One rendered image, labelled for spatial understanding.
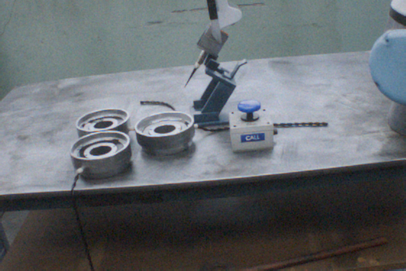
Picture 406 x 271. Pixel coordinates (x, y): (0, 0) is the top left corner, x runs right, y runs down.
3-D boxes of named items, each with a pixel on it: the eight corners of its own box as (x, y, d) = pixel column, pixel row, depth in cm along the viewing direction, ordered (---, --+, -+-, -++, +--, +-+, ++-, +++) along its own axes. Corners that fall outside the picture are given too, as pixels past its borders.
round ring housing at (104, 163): (100, 147, 88) (96, 127, 86) (145, 156, 83) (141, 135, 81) (61, 174, 80) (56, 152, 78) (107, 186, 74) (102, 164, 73)
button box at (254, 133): (233, 153, 81) (230, 126, 79) (230, 135, 88) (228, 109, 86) (280, 148, 81) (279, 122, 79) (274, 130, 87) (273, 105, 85)
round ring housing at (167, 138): (148, 163, 80) (143, 141, 79) (131, 140, 89) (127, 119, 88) (205, 147, 84) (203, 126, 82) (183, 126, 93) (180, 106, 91)
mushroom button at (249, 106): (240, 134, 81) (238, 107, 80) (238, 124, 85) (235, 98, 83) (263, 132, 81) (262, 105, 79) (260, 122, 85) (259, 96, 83)
